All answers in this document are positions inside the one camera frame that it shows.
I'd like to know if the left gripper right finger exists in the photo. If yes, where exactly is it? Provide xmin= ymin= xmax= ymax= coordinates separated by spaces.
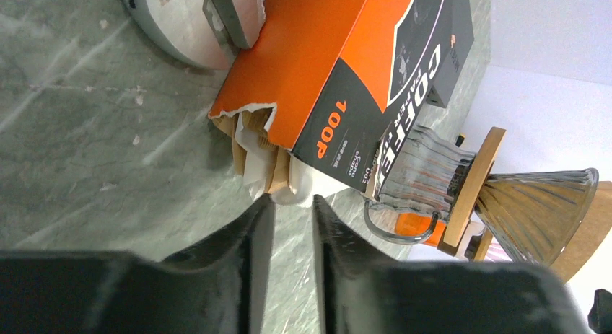
xmin=312 ymin=195 xmax=588 ymax=333

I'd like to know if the orange coffee filter box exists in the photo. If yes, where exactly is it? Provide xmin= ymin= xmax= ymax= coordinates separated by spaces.
xmin=209 ymin=0 xmax=453 ymax=207

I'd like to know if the pink dripper with wooden ring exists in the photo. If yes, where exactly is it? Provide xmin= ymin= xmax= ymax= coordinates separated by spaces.
xmin=484 ymin=240 xmax=512 ymax=263

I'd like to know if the red adjustable wrench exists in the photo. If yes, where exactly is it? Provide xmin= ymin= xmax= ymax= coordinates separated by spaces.
xmin=122 ymin=0 xmax=266 ymax=70

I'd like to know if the brown paper coffee filter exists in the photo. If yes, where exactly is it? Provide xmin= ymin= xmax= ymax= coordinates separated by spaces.
xmin=550 ymin=181 xmax=611 ymax=283

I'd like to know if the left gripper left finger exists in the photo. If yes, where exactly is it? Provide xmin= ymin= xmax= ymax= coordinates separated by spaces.
xmin=1 ymin=195 xmax=276 ymax=333

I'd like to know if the orange glass cup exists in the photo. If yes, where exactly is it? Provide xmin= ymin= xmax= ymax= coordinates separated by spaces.
xmin=395 ymin=213 xmax=446 ymax=247

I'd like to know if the grey glass carafe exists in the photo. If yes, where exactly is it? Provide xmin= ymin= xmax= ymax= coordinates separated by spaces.
xmin=364 ymin=125 xmax=476 ymax=245

